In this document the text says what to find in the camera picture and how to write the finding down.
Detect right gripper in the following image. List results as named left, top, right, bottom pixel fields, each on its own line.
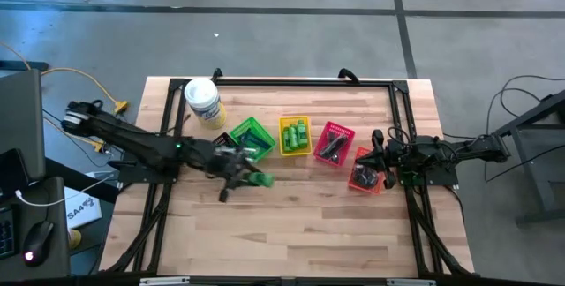
left=355, top=127, right=401, bottom=190

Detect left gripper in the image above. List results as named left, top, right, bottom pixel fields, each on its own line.
left=205, top=142, right=257, bottom=203

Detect packaged toothbrushes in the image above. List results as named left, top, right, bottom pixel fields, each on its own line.
left=215, top=147, right=248, bottom=160

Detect orange plastic basket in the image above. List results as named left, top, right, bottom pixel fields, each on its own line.
left=347, top=146, right=384, bottom=195

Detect pinkish red plastic basket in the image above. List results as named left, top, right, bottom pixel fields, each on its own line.
left=313, top=121, right=357, bottom=167

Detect green plastic basket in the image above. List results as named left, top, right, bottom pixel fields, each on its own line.
left=229, top=116, right=278, bottom=163

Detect yellow plastic basket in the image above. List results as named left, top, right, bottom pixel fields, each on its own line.
left=277, top=115, right=314, bottom=158

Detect Lysol wipes canister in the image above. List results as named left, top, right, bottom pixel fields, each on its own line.
left=184, top=77, right=228, bottom=131

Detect black side table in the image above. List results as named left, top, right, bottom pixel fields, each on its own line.
left=486, top=89, right=565, bottom=225

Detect white paper box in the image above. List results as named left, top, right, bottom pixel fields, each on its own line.
left=64, top=186, right=102, bottom=230

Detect small yellow object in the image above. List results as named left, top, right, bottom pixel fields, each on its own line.
left=68, top=228, right=83, bottom=250

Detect black computer mouse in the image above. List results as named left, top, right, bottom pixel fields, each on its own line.
left=21, top=220, right=55, bottom=268

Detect grey laptop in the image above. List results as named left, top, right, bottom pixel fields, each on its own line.
left=0, top=68, right=47, bottom=185

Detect black tablet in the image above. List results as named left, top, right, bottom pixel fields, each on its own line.
left=0, top=148, right=30, bottom=199

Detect black keyboard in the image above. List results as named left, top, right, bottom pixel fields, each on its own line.
left=0, top=206, right=19, bottom=260

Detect black floor bar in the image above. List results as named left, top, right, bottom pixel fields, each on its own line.
left=0, top=59, right=49, bottom=73

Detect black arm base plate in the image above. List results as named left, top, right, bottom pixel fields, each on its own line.
left=117, top=148, right=183, bottom=184
left=396, top=162, right=460, bottom=187

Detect black aluminium table frame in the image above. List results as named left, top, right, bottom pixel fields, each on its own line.
left=99, top=76, right=476, bottom=278

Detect black floor cable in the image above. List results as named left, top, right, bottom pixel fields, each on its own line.
left=483, top=73, right=565, bottom=184

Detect grey metal bracket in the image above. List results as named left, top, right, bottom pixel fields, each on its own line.
left=386, top=278, right=436, bottom=286
left=139, top=276, right=191, bottom=286

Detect orange extension cable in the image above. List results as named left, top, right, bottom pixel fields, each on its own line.
left=0, top=41, right=130, bottom=115
left=41, top=117, right=107, bottom=154

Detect white cable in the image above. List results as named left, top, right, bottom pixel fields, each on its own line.
left=14, top=173, right=116, bottom=207

